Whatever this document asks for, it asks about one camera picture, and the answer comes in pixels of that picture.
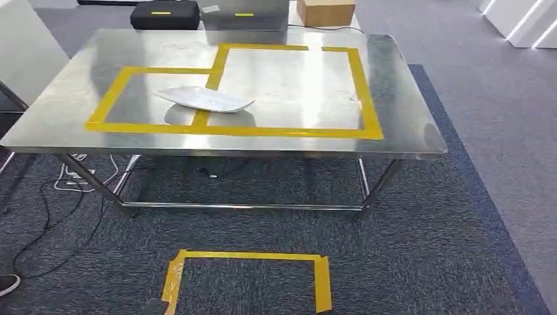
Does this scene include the yellow tape outline on table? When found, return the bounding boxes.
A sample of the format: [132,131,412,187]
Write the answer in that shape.
[84,43,385,141]

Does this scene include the long black floor cable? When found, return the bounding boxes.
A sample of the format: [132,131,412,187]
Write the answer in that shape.
[12,171,110,280]

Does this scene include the white partition panel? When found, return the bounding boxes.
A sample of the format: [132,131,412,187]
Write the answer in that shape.
[0,0,72,108]

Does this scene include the black case with yellow label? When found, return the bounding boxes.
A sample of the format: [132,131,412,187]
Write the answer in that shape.
[129,0,202,32]

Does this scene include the white cable with power strip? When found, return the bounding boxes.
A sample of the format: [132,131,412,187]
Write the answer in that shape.
[53,154,121,194]

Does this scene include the thin black cable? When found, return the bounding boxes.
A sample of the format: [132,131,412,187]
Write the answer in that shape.
[287,24,365,34]

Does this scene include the black shoe with white sole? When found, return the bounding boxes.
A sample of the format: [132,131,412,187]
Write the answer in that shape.
[0,274,22,299]

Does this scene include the brown cardboard box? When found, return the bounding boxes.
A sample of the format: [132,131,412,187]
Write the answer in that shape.
[296,0,357,28]

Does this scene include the yellow tape outline on rug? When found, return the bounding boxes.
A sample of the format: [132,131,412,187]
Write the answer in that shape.
[160,249,333,315]

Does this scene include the dark side desk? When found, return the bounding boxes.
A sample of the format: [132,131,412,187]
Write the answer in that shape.
[0,80,30,175]

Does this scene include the grey box with yellow label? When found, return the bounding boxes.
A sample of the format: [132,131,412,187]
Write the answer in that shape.
[198,0,291,33]

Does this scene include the silver metal tray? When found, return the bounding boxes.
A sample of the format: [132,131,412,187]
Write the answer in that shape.
[154,85,256,114]

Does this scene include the white lit wall panels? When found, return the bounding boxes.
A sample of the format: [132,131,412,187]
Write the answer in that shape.
[479,0,557,49]

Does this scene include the stainless steel table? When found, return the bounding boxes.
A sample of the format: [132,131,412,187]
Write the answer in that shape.
[0,28,449,220]

